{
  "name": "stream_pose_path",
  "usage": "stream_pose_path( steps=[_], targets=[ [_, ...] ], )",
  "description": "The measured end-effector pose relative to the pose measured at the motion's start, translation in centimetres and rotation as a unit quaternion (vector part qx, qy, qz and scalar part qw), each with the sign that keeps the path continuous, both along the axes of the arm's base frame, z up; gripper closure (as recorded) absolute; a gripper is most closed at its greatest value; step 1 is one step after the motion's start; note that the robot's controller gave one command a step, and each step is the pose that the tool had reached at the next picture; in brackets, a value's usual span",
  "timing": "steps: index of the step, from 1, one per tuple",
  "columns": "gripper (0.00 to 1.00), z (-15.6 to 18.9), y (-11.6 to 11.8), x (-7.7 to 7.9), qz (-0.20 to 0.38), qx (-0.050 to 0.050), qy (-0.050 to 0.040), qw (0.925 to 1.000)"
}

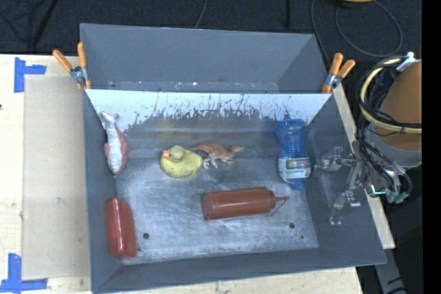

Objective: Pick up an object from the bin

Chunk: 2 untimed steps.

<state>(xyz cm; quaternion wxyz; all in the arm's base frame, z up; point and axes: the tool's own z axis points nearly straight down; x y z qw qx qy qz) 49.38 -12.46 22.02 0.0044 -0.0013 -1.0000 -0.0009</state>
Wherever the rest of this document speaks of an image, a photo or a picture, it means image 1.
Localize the white and pink toy fish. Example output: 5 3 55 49
99 111 132 176

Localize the grey metal bin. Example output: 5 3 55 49
79 23 387 294

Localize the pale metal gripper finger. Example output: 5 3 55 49
311 147 347 173
329 191 362 227

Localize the blue clear plastic bottle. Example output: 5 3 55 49
274 118 312 191

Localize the orange toy lizard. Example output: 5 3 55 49
188 143 245 170

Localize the red-brown squeeze bottle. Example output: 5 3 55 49
201 187 290 222

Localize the pale wood flat board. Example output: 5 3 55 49
21 74 91 282

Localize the yellow rubber duck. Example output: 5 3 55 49
159 145 204 179

